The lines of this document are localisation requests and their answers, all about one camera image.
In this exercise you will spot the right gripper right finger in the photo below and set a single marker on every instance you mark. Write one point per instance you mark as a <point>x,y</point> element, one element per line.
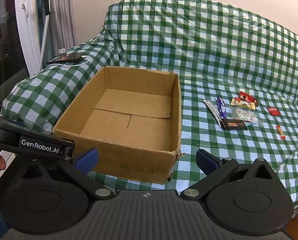
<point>207,162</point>

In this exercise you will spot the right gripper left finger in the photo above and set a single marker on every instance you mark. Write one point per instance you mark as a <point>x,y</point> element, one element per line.
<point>87,161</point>

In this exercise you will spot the dark brown snack packet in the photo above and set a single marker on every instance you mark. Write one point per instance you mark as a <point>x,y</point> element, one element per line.
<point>233,124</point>

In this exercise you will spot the silver snack packet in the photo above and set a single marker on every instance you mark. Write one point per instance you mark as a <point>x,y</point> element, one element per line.
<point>212,108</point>

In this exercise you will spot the purple chocolate bar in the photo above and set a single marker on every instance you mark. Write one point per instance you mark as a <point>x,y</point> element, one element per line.
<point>221,107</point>

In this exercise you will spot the clear candy bag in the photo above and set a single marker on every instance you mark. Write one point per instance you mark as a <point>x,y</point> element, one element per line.
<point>249,117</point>

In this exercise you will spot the yellow cow snack bar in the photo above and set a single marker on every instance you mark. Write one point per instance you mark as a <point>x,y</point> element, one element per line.
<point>242,103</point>

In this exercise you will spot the small red yellow candy stick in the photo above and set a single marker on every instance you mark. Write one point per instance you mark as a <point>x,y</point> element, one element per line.
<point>280,132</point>

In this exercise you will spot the small red square packet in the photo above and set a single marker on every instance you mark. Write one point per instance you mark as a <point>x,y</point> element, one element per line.
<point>274,111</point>

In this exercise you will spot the open cardboard box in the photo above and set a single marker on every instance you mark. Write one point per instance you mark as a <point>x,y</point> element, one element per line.
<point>132,117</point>

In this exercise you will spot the red chocolate wrapper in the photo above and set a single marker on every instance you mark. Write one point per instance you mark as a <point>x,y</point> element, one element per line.
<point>248,98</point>

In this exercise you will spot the green checkered cloth cover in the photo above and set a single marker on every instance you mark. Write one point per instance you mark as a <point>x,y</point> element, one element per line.
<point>217,50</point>

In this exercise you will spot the black smartphone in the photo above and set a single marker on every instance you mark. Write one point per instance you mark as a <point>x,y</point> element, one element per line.
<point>66,58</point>

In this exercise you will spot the white curtain clip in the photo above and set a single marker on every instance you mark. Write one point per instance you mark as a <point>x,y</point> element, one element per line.
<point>61,51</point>

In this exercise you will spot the grey curtain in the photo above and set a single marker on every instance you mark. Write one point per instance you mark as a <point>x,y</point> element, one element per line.
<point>61,30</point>

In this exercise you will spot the braided pole with black handle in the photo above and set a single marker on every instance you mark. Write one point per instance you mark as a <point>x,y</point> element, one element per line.
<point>45,32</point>

